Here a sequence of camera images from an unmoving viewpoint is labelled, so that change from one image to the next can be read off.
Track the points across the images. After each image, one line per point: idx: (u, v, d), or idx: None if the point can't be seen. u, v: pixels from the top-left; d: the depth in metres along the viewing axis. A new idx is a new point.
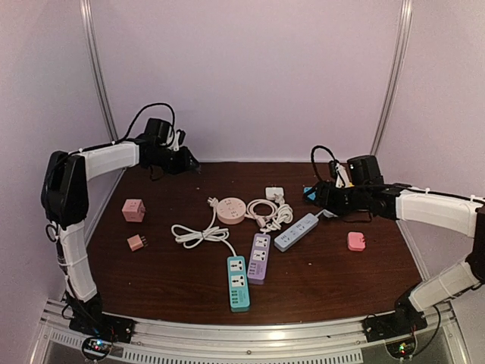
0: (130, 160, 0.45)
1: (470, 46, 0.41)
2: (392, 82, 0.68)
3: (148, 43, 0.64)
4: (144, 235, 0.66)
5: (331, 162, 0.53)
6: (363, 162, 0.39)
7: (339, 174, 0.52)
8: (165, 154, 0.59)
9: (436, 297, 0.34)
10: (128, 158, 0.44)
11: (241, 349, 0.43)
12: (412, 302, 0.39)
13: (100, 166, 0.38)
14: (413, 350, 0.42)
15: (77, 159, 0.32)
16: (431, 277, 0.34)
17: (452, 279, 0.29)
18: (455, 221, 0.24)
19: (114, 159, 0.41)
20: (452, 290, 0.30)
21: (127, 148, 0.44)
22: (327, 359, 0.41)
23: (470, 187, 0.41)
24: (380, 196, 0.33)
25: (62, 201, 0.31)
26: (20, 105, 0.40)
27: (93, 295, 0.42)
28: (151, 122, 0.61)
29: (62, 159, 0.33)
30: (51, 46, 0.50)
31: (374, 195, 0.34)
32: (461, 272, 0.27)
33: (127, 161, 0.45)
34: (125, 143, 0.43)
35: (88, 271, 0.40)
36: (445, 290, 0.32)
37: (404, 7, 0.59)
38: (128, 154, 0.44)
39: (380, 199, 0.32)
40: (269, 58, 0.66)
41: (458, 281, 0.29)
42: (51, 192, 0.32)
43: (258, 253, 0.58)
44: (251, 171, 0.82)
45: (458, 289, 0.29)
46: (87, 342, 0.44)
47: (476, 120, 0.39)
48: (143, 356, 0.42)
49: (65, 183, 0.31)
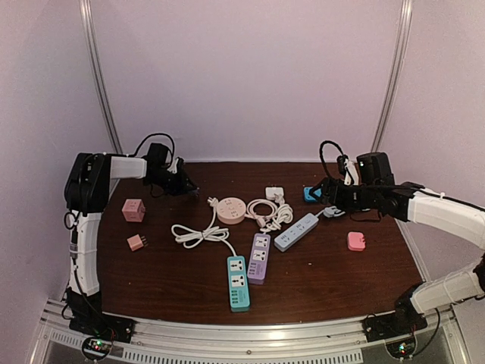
0: (139, 171, 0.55)
1: (470, 46, 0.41)
2: (392, 82, 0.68)
3: (148, 44, 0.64)
4: (144, 235, 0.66)
5: (339, 158, 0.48)
6: (373, 159, 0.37)
7: (347, 171, 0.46)
8: (163, 175, 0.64)
9: (436, 302, 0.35)
10: (137, 169, 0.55)
11: (241, 349, 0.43)
12: (414, 302, 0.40)
13: (118, 169, 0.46)
14: (413, 350, 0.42)
15: (105, 158, 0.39)
16: (436, 283, 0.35)
17: (457, 287, 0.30)
18: (466, 230, 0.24)
19: (129, 167, 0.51)
20: (455, 296, 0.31)
21: (137, 161, 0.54)
22: (327, 359, 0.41)
23: (470, 188, 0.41)
24: (392, 196, 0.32)
25: (89, 192, 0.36)
26: (18, 105, 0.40)
27: (95, 292, 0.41)
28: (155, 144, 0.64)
29: (87, 159, 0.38)
30: (52, 47, 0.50)
31: (386, 194, 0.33)
32: (466, 280, 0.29)
33: (136, 172, 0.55)
34: (136, 156, 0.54)
35: (95, 265, 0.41)
36: (448, 296, 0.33)
37: (405, 7, 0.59)
38: (137, 165, 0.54)
39: (392, 199, 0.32)
40: (269, 58, 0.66)
41: (463, 290, 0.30)
42: (76, 186, 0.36)
43: (258, 253, 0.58)
44: (251, 171, 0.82)
45: (461, 297, 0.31)
46: (87, 342, 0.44)
47: (476, 120, 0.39)
48: (143, 356, 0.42)
49: (92, 177, 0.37)
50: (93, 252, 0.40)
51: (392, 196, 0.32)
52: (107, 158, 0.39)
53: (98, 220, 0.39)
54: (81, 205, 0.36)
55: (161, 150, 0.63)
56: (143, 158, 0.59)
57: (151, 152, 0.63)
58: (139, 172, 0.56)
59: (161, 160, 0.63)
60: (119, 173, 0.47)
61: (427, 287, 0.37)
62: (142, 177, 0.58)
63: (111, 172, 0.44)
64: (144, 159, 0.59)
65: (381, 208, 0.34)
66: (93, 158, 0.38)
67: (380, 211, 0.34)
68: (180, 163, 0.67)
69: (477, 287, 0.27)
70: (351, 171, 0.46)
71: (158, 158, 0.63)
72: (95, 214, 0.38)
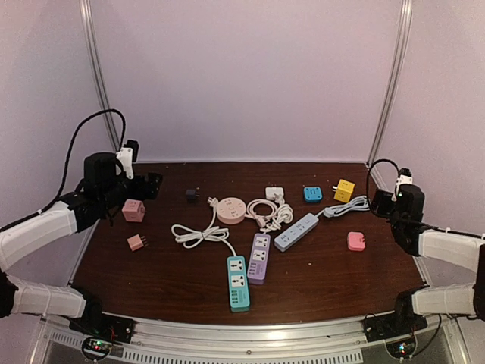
0: (64, 230, 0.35)
1: (470, 45, 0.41)
2: (392, 82, 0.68)
3: (148, 43, 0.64)
4: (144, 235, 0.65)
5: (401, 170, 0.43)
6: (408, 195, 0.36)
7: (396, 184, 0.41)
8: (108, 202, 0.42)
9: (433, 305, 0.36)
10: (61, 229, 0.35)
11: (241, 349, 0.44)
12: (414, 301, 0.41)
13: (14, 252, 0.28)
14: (413, 350, 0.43)
15: None
16: (436, 291, 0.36)
17: (454, 300, 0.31)
18: (468, 255, 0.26)
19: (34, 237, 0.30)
20: (450, 307, 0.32)
21: (60, 215, 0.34)
22: (326, 359, 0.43)
23: (470, 188, 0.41)
24: (410, 233, 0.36)
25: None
26: (18, 105, 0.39)
27: (82, 310, 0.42)
28: (87, 161, 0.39)
29: None
30: (51, 46, 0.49)
31: (406, 230, 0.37)
32: (462, 298, 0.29)
33: (60, 231, 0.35)
34: (52, 213, 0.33)
35: (67, 296, 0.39)
36: (444, 305, 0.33)
37: (404, 7, 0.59)
38: (60, 224, 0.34)
39: (408, 236, 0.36)
40: (270, 58, 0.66)
41: (457, 304, 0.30)
42: None
43: (258, 253, 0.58)
44: (251, 171, 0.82)
45: (455, 309, 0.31)
46: (87, 342, 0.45)
47: (477, 120, 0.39)
48: (143, 356, 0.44)
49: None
50: (47, 299, 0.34)
51: (408, 234, 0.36)
52: None
53: (23, 288, 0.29)
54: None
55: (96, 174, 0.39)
56: (64, 208, 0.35)
57: (90, 176, 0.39)
58: (69, 229, 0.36)
59: (101, 187, 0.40)
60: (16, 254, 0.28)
61: (433, 290, 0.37)
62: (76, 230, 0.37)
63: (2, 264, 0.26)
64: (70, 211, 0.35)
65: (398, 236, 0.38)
66: None
67: (397, 238, 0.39)
68: (135, 153, 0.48)
69: (470, 309, 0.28)
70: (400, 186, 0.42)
71: (98, 186, 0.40)
72: (7, 309, 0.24)
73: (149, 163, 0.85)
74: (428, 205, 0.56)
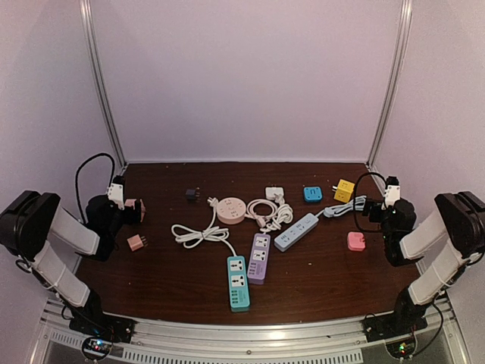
0: (88, 247, 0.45)
1: (469, 45, 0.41)
2: (392, 82, 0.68)
3: (148, 44, 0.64)
4: (144, 235, 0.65)
5: (387, 181, 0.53)
6: (400, 214, 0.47)
7: (386, 195, 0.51)
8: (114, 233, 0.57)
9: (430, 290, 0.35)
10: (87, 242, 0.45)
11: (241, 349, 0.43)
12: (411, 294, 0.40)
13: (59, 226, 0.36)
14: (413, 350, 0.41)
15: (49, 197, 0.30)
16: (428, 276, 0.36)
17: (444, 263, 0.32)
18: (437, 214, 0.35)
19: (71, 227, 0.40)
20: (443, 276, 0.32)
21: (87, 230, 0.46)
22: (327, 359, 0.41)
23: (468, 188, 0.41)
24: (394, 249, 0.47)
25: (17, 226, 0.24)
26: (17, 105, 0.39)
27: (84, 302, 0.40)
28: (89, 208, 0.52)
29: (31, 199, 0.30)
30: (51, 48, 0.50)
31: (392, 246, 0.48)
32: (450, 254, 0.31)
33: (87, 246, 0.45)
34: (87, 229, 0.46)
35: (76, 282, 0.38)
36: (438, 280, 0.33)
37: (404, 7, 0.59)
38: (87, 235, 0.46)
39: (392, 252, 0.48)
40: (269, 58, 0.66)
41: (447, 264, 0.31)
42: (5, 214, 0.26)
43: (258, 253, 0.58)
44: (251, 171, 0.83)
45: (445, 277, 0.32)
46: (87, 342, 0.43)
47: (476, 120, 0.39)
48: (143, 356, 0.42)
49: (34, 213, 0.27)
50: (61, 273, 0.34)
51: (394, 250, 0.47)
52: (52, 200, 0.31)
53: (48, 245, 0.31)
54: (14, 248, 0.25)
55: (98, 216, 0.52)
56: (93, 233, 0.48)
57: (95, 218, 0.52)
58: (92, 249, 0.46)
59: (107, 224, 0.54)
60: (60, 230, 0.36)
61: (422, 276, 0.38)
62: (94, 252, 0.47)
63: (53, 223, 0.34)
64: (95, 236, 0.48)
65: (388, 248, 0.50)
66: (36, 200, 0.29)
67: (387, 250, 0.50)
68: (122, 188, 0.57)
69: (455, 255, 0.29)
70: (389, 199, 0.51)
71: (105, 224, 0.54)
72: (29, 255, 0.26)
73: (148, 163, 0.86)
74: (427, 205, 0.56)
